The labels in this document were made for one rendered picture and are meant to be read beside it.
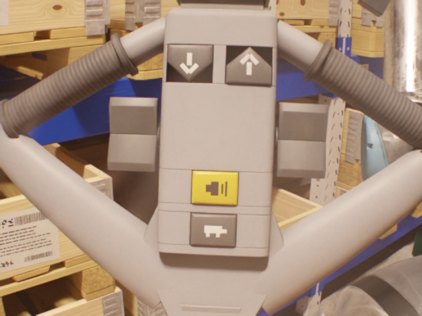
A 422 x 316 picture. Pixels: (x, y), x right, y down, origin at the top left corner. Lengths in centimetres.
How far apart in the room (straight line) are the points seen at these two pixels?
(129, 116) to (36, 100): 9
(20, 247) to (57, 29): 51
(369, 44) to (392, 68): 95
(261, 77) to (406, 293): 21
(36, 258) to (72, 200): 80
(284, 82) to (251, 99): 128
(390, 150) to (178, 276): 60
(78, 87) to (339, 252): 26
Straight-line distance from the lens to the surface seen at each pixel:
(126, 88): 129
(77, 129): 124
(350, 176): 209
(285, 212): 206
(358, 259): 250
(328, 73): 42
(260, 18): 41
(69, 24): 114
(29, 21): 110
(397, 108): 43
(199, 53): 40
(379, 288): 28
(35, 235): 121
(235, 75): 39
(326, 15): 172
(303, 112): 40
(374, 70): 213
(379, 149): 94
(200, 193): 40
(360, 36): 199
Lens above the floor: 141
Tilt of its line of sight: 19 degrees down
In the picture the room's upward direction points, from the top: 1 degrees clockwise
